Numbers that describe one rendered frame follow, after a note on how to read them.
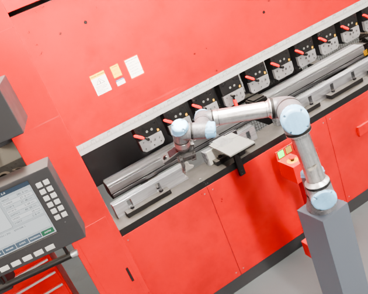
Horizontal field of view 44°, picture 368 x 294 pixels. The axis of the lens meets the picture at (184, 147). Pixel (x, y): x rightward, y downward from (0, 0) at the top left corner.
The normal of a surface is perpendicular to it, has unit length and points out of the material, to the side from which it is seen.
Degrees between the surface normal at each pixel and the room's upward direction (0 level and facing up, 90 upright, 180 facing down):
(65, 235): 90
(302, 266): 0
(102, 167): 90
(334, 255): 90
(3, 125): 90
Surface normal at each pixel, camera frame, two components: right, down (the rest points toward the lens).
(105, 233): 0.43, 0.23
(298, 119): -0.07, 0.31
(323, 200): 0.04, 0.53
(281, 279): -0.34, -0.85
